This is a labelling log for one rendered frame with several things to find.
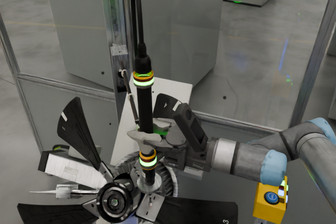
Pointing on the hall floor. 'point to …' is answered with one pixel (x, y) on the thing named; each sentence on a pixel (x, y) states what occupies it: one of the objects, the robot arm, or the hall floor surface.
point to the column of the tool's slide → (120, 99)
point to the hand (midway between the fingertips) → (135, 126)
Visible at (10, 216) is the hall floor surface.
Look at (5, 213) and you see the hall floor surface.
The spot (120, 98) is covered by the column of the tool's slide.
